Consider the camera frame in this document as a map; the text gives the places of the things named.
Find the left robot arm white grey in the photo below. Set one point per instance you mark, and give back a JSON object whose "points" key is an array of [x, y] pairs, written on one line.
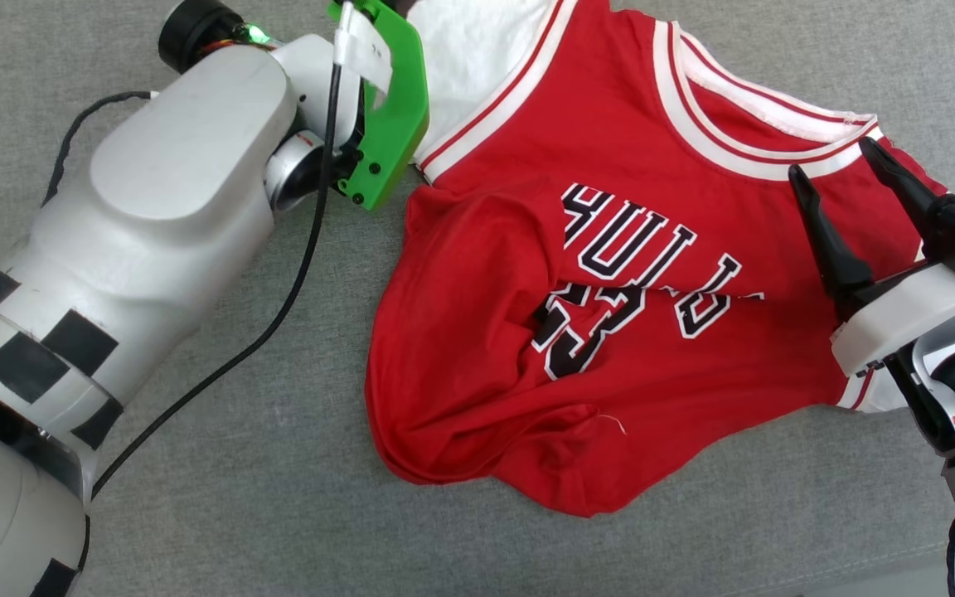
{"points": [[154, 207]]}

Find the red and white basketball jersey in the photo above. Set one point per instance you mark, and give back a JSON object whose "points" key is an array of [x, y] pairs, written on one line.
{"points": [[486, 348]]}

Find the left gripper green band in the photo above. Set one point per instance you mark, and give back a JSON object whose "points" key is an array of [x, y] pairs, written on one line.
{"points": [[399, 124]]}

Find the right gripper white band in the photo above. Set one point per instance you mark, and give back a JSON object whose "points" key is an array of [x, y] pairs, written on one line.
{"points": [[900, 319]]}

